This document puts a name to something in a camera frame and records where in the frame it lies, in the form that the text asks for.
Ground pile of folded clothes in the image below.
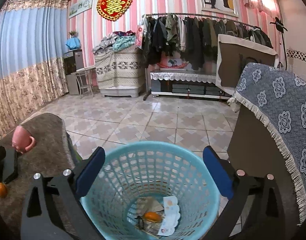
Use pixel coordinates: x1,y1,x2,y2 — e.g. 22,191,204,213
92,30,136,55

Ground low tv cabinet lace cover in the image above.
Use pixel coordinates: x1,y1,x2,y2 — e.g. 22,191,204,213
150,69,231,100

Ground clothes rack with dark garments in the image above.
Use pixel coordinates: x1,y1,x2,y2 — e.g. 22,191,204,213
140,13,273,70

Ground blue patterned fringed cloth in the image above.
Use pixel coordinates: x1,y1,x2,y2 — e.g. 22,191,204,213
228,62,306,223

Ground landscape wall picture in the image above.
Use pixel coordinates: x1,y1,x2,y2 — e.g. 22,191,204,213
68,0,93,19

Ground small orange fruit on table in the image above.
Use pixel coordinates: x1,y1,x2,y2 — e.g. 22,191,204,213
0,183,8,198

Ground black rectangular case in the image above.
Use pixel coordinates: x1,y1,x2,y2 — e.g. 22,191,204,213
0,146,18,184

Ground blue cover on dispenser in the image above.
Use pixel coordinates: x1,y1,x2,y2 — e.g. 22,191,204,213
65,37,81,50

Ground white paper trash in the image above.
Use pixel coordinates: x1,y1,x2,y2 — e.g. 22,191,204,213
157,196,180,237

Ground red gold heart wall decoration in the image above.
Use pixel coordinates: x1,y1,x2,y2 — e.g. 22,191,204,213
97,0,133,21

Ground brown shaggy table cover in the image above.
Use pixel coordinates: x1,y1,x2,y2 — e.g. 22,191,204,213
0,113,74,239

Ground pink ceramic mug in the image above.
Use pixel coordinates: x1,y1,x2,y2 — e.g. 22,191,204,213
11,125,36,154

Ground small metal stool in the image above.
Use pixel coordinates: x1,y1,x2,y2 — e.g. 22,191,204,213
72,67,96,99

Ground cabinet with patterned cover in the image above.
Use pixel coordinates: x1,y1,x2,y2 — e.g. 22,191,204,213
94,45,145,98

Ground grey water dispenser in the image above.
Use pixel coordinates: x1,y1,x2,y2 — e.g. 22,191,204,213
63,49,84,95

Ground blue and floral curtain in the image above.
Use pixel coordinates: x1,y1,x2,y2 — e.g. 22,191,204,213
0,0,68,139

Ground dark brown sofa side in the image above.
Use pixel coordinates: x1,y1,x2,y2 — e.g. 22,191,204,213
227,106,299,239

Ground light blue plastic trash basket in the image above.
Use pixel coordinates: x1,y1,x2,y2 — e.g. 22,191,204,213
80,141,220,239

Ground orange peel in basket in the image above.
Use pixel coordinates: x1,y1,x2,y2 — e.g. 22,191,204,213
142,211,163,223

